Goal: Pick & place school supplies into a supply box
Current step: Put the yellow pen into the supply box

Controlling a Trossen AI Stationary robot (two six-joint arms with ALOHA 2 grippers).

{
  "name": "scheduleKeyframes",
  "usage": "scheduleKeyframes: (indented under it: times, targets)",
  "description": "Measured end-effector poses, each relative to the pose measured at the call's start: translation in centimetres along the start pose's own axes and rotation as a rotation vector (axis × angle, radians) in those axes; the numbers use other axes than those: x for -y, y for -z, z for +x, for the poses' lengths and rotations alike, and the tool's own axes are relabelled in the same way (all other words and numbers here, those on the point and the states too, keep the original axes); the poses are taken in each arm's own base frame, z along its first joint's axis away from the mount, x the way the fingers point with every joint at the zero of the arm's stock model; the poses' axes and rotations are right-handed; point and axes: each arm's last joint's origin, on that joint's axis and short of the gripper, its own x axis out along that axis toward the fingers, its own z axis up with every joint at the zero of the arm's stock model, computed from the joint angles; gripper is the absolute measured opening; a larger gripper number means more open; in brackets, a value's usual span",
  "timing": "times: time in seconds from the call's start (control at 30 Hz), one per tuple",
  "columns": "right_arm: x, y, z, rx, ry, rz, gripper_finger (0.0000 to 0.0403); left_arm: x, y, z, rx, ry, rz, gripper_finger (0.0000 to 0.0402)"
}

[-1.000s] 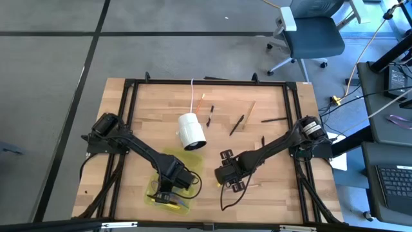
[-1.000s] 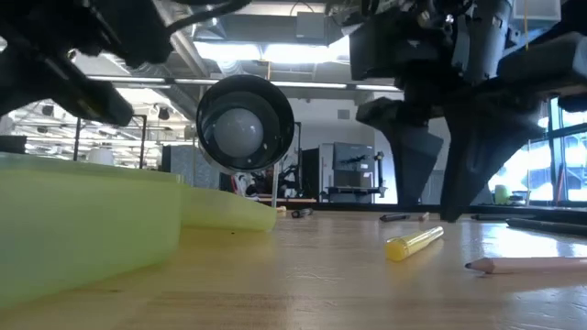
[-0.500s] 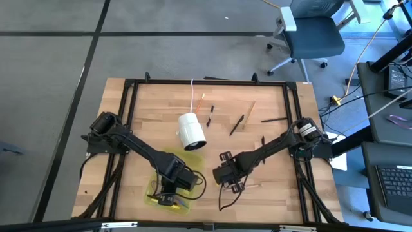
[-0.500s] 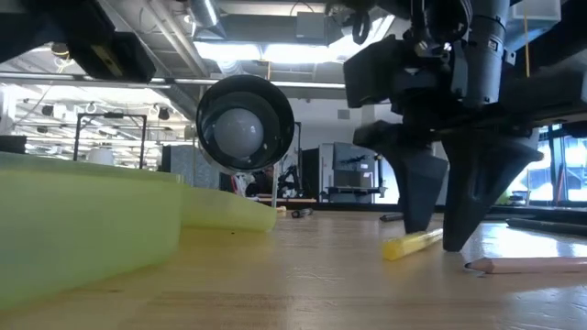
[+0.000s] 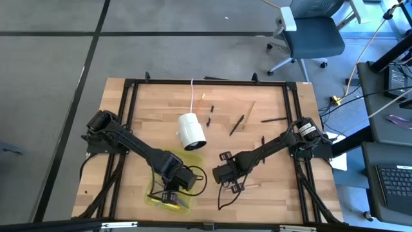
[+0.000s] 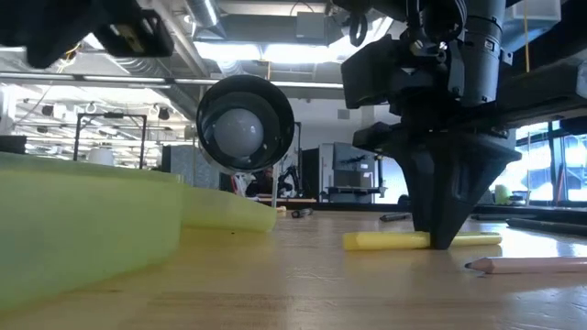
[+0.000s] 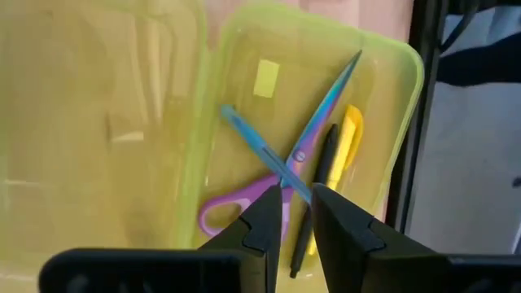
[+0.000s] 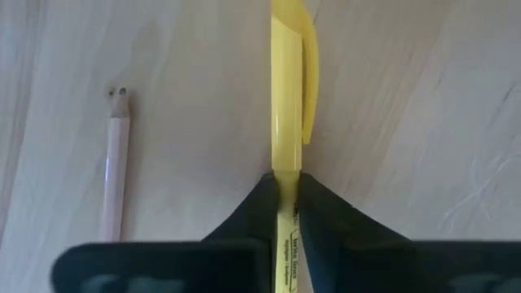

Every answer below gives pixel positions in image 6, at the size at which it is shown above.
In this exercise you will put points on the rectangular metal ceiling duct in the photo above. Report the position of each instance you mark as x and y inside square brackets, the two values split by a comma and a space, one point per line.
[536, 18]

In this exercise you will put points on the yellow-green plastic supply box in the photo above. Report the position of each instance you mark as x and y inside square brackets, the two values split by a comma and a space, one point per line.
[82, 229]

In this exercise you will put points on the yellow-green plastic box lid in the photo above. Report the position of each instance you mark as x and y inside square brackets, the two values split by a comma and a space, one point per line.
[229, 211]

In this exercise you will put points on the small tan eraser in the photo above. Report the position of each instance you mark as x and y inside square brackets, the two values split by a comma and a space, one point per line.
[281, 209]

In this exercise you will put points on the grey ceiling box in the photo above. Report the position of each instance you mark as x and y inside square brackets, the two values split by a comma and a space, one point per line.
[312, 25]

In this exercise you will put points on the large spiral ventilation duct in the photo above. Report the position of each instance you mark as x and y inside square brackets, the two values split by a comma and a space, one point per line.
[156, 82]

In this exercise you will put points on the black stand with shelf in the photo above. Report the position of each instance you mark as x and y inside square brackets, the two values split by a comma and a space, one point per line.
[379, 172]

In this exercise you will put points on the yellow highlighter marker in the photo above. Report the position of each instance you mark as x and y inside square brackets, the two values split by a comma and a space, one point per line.
[385, 240]

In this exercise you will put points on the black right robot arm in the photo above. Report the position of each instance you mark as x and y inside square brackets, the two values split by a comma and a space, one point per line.
[481, 55]

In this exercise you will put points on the white lampshade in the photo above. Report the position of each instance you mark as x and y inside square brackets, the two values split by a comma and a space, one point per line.
[101, 157]

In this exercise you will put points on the grey partition panel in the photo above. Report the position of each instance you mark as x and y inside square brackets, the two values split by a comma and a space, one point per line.
[183, 167]

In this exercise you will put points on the black dome object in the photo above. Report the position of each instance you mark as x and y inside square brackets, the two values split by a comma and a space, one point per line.
[403, 200]

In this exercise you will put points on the black monitor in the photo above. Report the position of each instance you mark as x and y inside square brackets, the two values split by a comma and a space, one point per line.
[310, 174]

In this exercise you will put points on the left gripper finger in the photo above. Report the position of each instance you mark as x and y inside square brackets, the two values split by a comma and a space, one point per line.
[156, 41]

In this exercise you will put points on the black metal frame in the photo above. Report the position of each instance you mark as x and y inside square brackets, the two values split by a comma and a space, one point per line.
[110, 115]

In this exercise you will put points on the small spiral ventilation duct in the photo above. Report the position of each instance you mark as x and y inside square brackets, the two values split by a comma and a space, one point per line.
[204, 11]

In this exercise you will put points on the long black ruler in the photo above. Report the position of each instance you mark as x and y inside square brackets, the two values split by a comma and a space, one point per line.
[550, 226]

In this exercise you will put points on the long ceiling light bar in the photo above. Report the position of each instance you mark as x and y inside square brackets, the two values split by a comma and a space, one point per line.
[137, 79]

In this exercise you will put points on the person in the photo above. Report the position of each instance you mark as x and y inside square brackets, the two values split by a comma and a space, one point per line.
[263, 183]

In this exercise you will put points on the grey metal cabinet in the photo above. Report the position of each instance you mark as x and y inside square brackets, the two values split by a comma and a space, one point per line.
[344, 174]

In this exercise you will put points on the grey wall vent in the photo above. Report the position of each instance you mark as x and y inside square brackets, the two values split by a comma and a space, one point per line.
[343, 115]

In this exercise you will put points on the black marker with grey band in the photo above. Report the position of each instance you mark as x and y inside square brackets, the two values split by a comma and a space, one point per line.
[302, 212]

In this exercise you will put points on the black box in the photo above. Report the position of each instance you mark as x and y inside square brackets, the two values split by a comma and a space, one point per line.
[13, 145]

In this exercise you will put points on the translucent grey tub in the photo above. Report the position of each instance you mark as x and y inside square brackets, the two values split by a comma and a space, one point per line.
[485, 198]

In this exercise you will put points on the black lamp with white bulb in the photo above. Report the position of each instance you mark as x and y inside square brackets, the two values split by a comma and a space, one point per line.
[238, 133]

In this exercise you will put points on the pink wooden pencil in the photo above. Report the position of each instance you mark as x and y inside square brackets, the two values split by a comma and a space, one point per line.
[532, 265]

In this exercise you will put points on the yellow-green bottle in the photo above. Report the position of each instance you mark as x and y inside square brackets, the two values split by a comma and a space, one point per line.
[502, 194]

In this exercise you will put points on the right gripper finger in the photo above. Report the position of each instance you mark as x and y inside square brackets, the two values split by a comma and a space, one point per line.
[449, 183]
[373, 137]

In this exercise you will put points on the black background robot arm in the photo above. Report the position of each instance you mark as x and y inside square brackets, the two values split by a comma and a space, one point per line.
[289, 179]

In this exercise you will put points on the short black marker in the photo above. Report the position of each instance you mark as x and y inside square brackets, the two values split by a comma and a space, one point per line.
[394, 217]

